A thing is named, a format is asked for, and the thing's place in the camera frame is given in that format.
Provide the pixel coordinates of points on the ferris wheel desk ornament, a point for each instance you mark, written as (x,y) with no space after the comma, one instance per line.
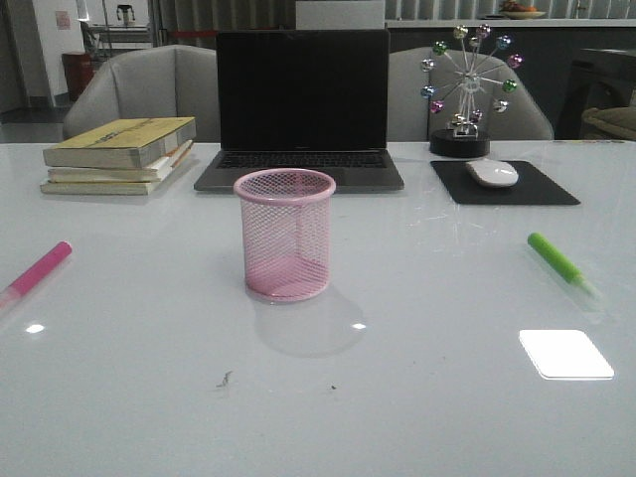
(462,137)

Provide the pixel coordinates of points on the dark side table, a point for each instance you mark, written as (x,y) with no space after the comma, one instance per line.
(601,78)

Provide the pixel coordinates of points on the red bin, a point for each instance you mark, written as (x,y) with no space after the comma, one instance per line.
(79,72)

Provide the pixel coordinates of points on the left grey armchair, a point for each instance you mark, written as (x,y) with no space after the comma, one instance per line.
(175,80)

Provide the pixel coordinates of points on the grey armchair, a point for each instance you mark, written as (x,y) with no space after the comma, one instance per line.
(515,116)
(175,80)

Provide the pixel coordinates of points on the green highlighter pen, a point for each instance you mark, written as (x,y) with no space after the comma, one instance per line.
(562,265)

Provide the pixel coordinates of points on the right grey armchair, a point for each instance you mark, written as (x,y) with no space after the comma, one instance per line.
(515,116)

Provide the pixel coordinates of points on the dark grey open laptop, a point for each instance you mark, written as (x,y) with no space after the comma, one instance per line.
(310,99)

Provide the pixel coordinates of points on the fruit bowl on counter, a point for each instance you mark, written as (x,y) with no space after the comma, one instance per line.
(517,11)

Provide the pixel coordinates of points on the middle cream book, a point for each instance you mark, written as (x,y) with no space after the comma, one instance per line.
(155,172)

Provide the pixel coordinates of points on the pink mesh pen holder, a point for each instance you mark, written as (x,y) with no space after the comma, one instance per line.
(285,216)

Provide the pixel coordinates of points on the bottom cream book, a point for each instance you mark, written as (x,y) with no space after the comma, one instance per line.
(94,188)

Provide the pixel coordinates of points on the top yellow book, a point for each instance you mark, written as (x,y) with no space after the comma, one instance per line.
(123,143)

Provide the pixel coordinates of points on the pink highlighter pen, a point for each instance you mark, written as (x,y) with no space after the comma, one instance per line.
(33,275)

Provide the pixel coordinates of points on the cream book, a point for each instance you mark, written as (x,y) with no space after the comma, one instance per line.
(155,172)
(94,188)

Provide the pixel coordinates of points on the white box behind laptop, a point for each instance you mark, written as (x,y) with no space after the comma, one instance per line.
(339,15)

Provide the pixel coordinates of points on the white computer mouse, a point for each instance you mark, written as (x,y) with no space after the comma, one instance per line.
(492,173)

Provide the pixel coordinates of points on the olive cushion at right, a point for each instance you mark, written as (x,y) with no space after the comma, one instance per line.
(615,122)

